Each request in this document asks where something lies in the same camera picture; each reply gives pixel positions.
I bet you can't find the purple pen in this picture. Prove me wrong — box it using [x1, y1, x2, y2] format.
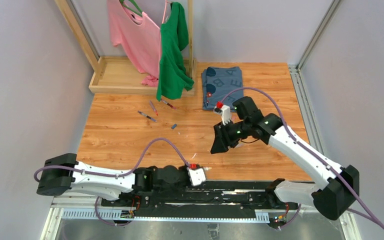
[149, 100, 159, 116]
[137, 110, 157, 123]

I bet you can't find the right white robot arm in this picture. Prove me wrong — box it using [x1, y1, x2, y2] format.
[210, 96, 360, 220]

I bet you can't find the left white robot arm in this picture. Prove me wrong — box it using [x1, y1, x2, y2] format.
[34, 153, 195, 201]

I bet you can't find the red pen near rack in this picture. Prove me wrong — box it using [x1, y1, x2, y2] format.
[160, 99, 177, 110]

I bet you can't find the folded blue t-shirt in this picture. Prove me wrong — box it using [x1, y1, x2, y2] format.
[201, 66, 244, 112]

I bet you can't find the green t-shirt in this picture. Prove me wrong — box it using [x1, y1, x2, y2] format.
[156, 2, 195, 101]

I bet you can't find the wooden clothes rack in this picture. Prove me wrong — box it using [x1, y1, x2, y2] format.
[56, 0, 195, 98]

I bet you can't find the pink t-shirt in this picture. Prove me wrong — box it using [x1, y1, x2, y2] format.
[106, 0, 162, 87]

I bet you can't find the green clothes hanger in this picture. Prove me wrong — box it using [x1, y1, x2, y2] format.
[119, 0, 143, 17]

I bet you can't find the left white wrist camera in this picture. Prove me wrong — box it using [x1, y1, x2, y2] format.
[187, 167, 207, 187]

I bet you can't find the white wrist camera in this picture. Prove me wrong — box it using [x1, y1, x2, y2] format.
[213, 101, 232, 126]
[187, 167, 207, 187]

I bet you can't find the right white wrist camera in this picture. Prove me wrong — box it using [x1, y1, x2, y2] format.
[213, 101, 232, 126]

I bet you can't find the aluminium frame rail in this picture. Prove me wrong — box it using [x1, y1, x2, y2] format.
[40, 181, 361, 240]

